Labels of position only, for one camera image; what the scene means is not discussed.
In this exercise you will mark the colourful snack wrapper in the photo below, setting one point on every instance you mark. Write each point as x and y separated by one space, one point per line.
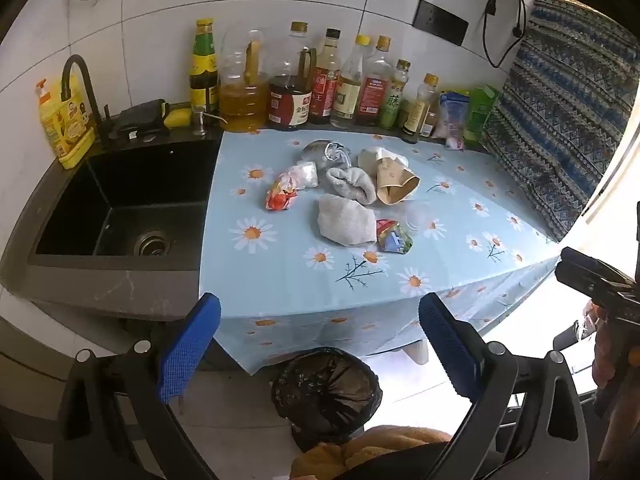
395 237

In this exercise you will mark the large clear oil jug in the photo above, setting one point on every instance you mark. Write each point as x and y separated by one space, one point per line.
244 105

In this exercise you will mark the red label yellow cap bottle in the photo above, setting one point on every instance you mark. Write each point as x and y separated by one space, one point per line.
372 92

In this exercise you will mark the black wall socket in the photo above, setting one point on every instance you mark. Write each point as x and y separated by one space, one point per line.
440 22

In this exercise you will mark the black kitchen sink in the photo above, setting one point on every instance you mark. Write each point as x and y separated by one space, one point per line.
125 195

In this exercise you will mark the clear bottle beige label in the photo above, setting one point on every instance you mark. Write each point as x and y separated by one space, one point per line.
347 95

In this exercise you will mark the green packet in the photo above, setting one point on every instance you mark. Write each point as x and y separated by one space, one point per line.
479 110

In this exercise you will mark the yellow label oil bottle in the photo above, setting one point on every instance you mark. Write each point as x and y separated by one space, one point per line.
415 115

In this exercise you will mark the brown paper cup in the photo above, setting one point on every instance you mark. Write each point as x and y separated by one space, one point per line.
395 182

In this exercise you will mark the white paper napkin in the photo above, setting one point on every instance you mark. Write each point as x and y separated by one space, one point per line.
370 157

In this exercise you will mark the person's orange garment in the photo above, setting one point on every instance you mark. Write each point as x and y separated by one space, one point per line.
340 455

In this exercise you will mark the small green label bottle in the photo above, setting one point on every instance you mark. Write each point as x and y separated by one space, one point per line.
392 105

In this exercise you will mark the clear plastic bag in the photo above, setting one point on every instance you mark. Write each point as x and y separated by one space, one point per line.
327 152

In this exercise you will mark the black folded cloth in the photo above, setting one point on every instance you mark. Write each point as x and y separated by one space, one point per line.
142 117

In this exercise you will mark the plastic bag of white powder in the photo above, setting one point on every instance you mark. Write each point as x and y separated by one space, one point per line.
452 115

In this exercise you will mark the blue patterned cloth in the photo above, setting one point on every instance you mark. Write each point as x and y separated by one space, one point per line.
560 110

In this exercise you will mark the dark soy sauce bottle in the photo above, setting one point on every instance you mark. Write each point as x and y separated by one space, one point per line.
289 105

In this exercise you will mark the small white pink packet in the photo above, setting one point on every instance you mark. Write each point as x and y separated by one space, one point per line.
455 143

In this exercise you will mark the red snack wrapper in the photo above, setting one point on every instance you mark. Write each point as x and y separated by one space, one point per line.
280 195

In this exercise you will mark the clear plastic wrap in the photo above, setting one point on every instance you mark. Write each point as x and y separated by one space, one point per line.
417 215

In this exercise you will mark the grey cloth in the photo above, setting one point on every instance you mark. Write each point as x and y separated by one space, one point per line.
345 220

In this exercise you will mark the yellow dish soap bottle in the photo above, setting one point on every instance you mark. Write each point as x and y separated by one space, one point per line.
67 130

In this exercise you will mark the yellow sponge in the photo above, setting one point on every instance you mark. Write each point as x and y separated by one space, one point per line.
178 117

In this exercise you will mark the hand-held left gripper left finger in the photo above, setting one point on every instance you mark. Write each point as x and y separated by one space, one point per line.
190 345

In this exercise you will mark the green label sauce bottle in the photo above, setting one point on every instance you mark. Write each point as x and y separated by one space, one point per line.
203 67

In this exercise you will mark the whitish plastic wrapper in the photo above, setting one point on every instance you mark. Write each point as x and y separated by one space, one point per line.
306 175

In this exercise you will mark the blue daisy print tablecloth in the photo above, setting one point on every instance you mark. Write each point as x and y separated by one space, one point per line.
280 270

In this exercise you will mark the metal soap dispenser pump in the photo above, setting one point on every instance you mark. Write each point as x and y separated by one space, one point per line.
200 122

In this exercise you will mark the white paper towel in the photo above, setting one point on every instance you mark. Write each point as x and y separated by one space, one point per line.
352 185

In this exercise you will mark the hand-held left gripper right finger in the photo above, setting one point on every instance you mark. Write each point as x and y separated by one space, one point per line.
450 350

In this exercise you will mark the black curved faucet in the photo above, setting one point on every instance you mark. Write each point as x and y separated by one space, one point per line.
93 87

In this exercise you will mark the white base cabinet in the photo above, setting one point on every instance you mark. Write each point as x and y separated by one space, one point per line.
60 325

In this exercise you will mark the person's right forearm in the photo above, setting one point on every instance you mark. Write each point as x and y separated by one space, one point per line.
617 385

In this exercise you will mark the red label black cap bottle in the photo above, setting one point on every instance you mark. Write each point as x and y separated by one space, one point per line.
324 90

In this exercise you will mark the bin with black bag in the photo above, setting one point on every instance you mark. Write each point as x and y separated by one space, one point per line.
325 395

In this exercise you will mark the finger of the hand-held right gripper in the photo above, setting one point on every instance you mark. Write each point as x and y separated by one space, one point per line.
590 275

